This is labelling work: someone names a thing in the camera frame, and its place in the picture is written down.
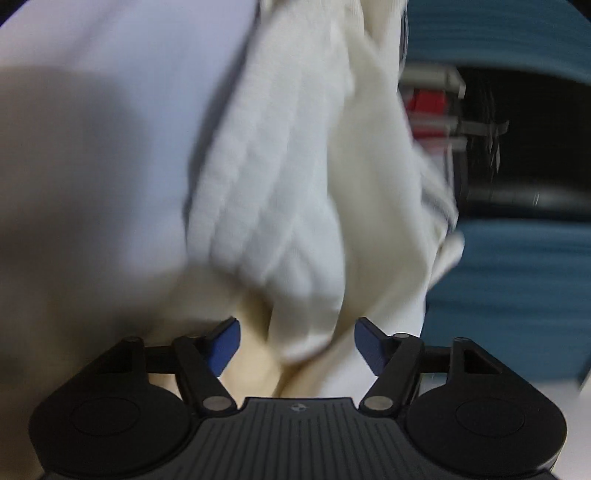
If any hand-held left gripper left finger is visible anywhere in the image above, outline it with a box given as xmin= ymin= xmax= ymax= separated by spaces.
xmin=81 ymin=316 xmax=242 ymax=413

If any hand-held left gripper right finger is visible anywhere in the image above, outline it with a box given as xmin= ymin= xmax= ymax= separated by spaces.
xmin=353 ymin=316 xmax=506 ymax=412

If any white knit garment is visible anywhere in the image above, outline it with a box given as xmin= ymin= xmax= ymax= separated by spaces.
xmin=182 ymin=0 xmax=466 ymax=398

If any blue curtain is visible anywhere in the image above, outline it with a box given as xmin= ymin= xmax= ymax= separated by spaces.
xmin=407 ymin=0 xmax=591 ymax=88
xmin=419 ymin=219 xmax=591 ymax=385

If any white drying rack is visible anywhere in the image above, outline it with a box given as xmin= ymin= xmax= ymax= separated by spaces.
xmin=400 ymin=64 xmax=509 ymax=155

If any red cloth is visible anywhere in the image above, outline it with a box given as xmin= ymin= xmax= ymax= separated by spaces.
xmin=407 ymin=90 xmax=450 ymax=140

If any dark window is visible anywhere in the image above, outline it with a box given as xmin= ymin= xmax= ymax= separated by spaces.
xmin=455 ymin=65 xmax=591 ymax=223

